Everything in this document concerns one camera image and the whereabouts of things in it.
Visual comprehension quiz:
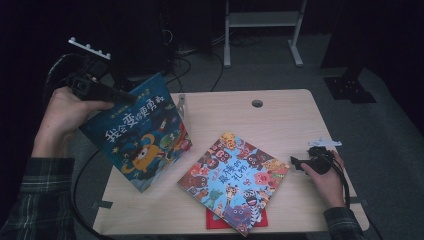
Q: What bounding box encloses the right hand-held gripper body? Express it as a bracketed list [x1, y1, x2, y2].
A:
[307, 136, 343, 176]

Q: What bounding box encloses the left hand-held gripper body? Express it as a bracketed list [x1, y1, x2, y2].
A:
[68, 36, 112, 101]

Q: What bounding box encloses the dark blue monster picture book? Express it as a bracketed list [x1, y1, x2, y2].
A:
[79, 72, 193, 194]

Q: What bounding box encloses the light blue animal picture book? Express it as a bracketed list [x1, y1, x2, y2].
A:
[177, 131, 290, 238]

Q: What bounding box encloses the red picture book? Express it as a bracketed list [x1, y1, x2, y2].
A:
[205, 207, 269, 230]

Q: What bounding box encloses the person's right hand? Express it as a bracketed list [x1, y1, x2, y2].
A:
[300, 150, 347, 210]

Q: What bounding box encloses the person's left hand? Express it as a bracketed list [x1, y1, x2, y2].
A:
[31, 86, 115, 158]

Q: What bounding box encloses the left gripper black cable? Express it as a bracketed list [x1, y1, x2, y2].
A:
[42, 52, 88, 101]

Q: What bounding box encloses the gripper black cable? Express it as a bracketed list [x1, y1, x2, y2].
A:
[42, 52, 88, 101]
[324, 154, 352, 208]

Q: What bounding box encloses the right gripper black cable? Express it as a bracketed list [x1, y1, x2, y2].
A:
[324, 154, 352, 208]

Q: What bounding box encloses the black stand base plate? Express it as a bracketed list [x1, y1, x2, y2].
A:
[323, 64, 378, 105]

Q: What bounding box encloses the bundle of black floor cables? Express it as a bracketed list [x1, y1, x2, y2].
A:
[159, 28, 224, 93]

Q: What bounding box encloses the black floor cable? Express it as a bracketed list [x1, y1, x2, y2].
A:
[71, 149, 116, 240]

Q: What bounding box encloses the white metal stand frame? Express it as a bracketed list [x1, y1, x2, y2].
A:
[223, 0, 308, 69]

